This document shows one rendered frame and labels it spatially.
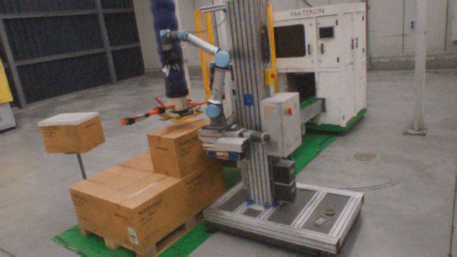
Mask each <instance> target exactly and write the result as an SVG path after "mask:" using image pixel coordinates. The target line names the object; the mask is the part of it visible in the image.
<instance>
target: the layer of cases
mask: <svg viewBox="0 0 457 257"><path fill-rule="evenodd" d="M68 189H69V193H70V196H71V200H72V203H73V206H74V210H75V212H76V217H77V219H78V222H79V223H81V224H84V225H85V226H88V227H90V228H93V229H95V230H96V231H99V232H101V233H104V234H106V235H108V236H110V237H113V238H115V239H118V240H120V241H122V242H124V243H126V244H129V245H130V246H133V247H135V248H138V249H140V250H144V249H145V248H146V247H148V246H149V245H151V244H152V243H153V242H154V241H155V240H157V239H158V238H160V237H162V236H163V235H165V234H166V233H168V232H169V231H170V230H171V229H173V228H174V227H176V226H177V225H179V224H180V223H181V222H182V221H184V219H186V218H188V217H189V216H190V215H191V214H192V213H194V212H196V211H198V210H199V209H200V208H202V207H204V206H205V205H206V204H208V203H209V202H210V201H212V200H213V199H215V198H216V197H217V196H219V195H220V194H221V193H223V192H224V191H225V190H226V184H225V178H224V168H223V163H222V158H218V159H216V160H215V161H213V162H211V163H209V164H207V165H205V166H204V167H202V168H200V169H198V170H196V171H194V172H193V173H190V174H189V175H187V176H185V177H183V178H181V179H179V178H176V177H173V176H168V175H165V174H162V173H157V172H154V168H153V164H152V160H151V154H150V151H147V152H145V153H141V154H139V155H137V156H135V157H133V158H130V159H129V160H127V161H124V162H122V163H120V164H118V165H115V166H113V167H111V168H108V169H106V170H105V171H103V172H101V173H98V174H96V175H94V176H92V177H90V178H87V179H85V180H84V181H82V182H79V183H75V184H74V185H71V186H69V187H68Z"/></svg>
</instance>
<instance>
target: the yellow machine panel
mask: <svg viewBox="0 0 457 257"><path fill-rule="evenodd" d="M9 101H13V98H12V95H11V92H10V90H9V85H8V81H7V78H6V74H5V71H4V68H3V66H2V63H1V59H0V133H3V132H6V131H10V130H13V129H16V127H15V126H16V123H15V120H14V117H13V114H12V112H11V108H10V105H9Z"/></svg>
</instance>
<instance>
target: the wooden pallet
mask: <svg viewBox="0 0 457 257"><path fill-rule="evenodd" d="M225 193H226V190H225V191H224V192H223V193H221V194H220V195H219V196H217V197H216V198H215V199H213V200H212V201H210V202H209V203H208V204H206V205H205V206H204V207H202V208H200V209H199V210H198V211H196V212H194V213H192V214H191V215H190V216H189V217H188V218H186V219H184V221H182V222H181V223H180V224H179V225H177V226H176V227H174V228H173V229H171V230H170V231H169V232H168V233H166V234H165V235H163V236H162V237H160V238H158V239H157V240H155V241H154V242H153V243H152V244H151V245H149V246H148V247H146V248H145V249H144V250H140V249H138V248H135V247H133V246H130V245H129V244H126V243H124V242H122V241H120V240H118V239H115V238H113V237H110V236H108V235H106V234H104V233H101V232H99V231H96V230H95V229H93V228H90V227H88V226H85V225H84V224H81V223H78V224H79V228H80V231H81V235H82V236H85V237H89V236H90V235H92V234H93V233H96V234H97V235H99V236H102V237H104V241H105V244H106V247H108V248H110V249H112V250H114V251H116V250H117V249H119V248H120V247H122V246H124V247H125V248H128V249H130V250H132V251H135V252H136V256H137V257H157V256H158V255H159V254H160V253H161V252H163V251H164V250H166V249H167V248H168V247H169V246H170V245H172V244H173V243H174V242H177V241H178V240H179V239H180V238H182V237H183V236H185V235H186V234H187V233H188V232H189V231H190V230H191V229H192V228H194V227H195V226H197V225H198V224H199V223H200V222H202V221H203V220H204V218H203V213H202V212H200V214H198V215H197V216H195V214H196V213H198V212H199V211H201V210H203V209H204V208H205V207H207V206H208V205H209V204H211V203H212V202H215V201H216V200H217V199H219V198H220V197H222V196H223V195H224V194H225ZM178 227H179V230H177V231H176V232H175V233H173V234H172V235H170V236H169V237H168V238H167V239H165V240H163V241H162V242H160V243H159V244H157V245H155V243H156V242H158V241H160V240H161V239H163V238H164V237H166V236H167V235H169V234H170V233H171V232H172V231H174V230H175V229H177V228H178Z"/></svg>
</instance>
